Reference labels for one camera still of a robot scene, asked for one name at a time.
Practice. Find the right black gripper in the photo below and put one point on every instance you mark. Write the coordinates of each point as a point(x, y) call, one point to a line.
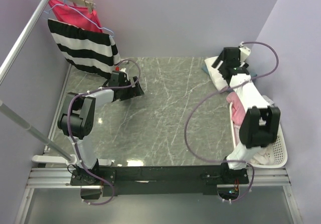
point(218, 60)

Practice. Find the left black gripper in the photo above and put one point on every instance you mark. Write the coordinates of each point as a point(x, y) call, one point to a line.
point(134, 92)

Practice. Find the white coca cola t shirt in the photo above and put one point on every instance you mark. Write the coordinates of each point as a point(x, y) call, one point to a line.
point(219, 73)

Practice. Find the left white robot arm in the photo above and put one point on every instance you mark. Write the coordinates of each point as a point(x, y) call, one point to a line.
point(76, 118)

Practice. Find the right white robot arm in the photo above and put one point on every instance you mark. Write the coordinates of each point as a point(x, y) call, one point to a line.
point(259, 127)

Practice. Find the folded blue t shirt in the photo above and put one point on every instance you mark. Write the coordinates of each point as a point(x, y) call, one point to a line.
point(204, 68)

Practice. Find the black and white striped garment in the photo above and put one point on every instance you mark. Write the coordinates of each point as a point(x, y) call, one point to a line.
point(88, 51)

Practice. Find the pink red garment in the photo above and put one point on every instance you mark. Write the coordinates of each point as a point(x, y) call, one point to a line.
point(75, 15)

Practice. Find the silver clothes rack pole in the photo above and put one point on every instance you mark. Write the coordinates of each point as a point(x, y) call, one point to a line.
point(5, 67)

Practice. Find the pile of white clothes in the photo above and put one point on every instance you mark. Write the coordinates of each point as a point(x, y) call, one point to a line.
point(237, 115)

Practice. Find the white laundry basket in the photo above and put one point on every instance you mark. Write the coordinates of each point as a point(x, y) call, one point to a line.
point(276, 153)

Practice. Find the white rack foot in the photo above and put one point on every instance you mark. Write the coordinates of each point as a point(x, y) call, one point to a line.
point(60, 160)

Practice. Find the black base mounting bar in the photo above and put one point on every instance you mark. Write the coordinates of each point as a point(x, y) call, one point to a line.
point(142, 180)

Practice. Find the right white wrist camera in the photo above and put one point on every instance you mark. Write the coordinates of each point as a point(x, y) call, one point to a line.
point(244, 52)

